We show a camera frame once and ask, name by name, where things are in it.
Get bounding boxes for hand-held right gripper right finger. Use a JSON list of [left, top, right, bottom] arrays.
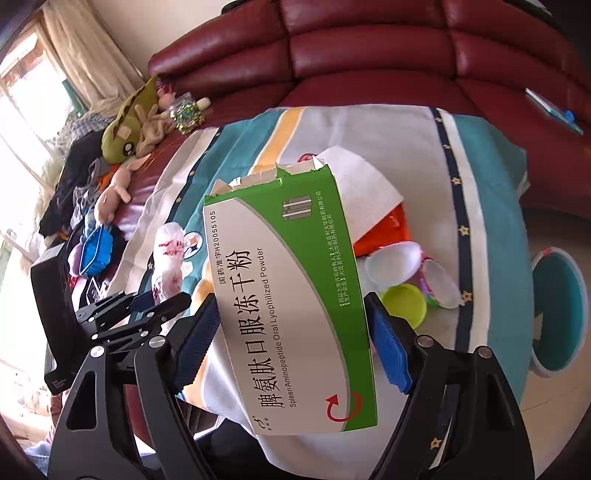
[[364, 292, 539, 480]]

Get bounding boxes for pile of dark clothes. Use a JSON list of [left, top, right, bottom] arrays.
[[39, 113, 130, 278]]

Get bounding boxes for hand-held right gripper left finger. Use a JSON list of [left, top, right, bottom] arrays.
[[50, 293, 222, 480]]

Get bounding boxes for blue book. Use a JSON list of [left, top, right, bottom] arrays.
[[526, 88, 585, 137]]

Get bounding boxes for white paper napkin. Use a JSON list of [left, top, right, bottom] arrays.
[[318, 147, 404, 243]]

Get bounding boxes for white plastic bag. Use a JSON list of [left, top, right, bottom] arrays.
[[150, 222, 190, 301]]

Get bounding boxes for striped star printed blanket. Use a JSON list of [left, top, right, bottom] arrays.
[[113, 106, 536, 480]]

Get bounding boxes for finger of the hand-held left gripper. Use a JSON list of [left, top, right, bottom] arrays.
[[92, 292, 192, 352], [74, 290, 160, 333]]

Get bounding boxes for orange snack wrapper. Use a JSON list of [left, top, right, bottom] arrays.
[[353, 203, 411, 257]]

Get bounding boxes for blue plastic basket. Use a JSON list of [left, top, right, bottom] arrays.
[[79, 224, 115, 278]]

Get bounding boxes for teal round bin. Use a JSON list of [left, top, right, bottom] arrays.
[[529, 247, 585, 377]]

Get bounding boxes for window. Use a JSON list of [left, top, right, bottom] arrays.
[[0, 23, 79, 195]]

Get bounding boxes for green plush toy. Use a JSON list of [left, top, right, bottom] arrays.
[[102, 76, 160, 164]]

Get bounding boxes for red leather sofa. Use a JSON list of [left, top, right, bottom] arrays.
[[111, 0, 591, 462]]

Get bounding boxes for green and white medicine box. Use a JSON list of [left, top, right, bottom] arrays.
[[203, 161, 379, 437]]

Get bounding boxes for pink plush toy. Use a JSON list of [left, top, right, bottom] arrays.
[[95, 154, 151, 222]]

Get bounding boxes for cream curtain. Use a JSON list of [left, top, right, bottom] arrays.
[[44, 0, 148, 116]]

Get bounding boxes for white cup with colourful label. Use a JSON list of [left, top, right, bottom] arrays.
[[418, 258, 462, 310]]

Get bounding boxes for pink and white cup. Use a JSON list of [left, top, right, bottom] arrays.
[[365, 240, 424, 296]]

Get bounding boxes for green plastic lid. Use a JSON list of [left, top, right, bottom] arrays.
[[381, 284, 428, 330]]

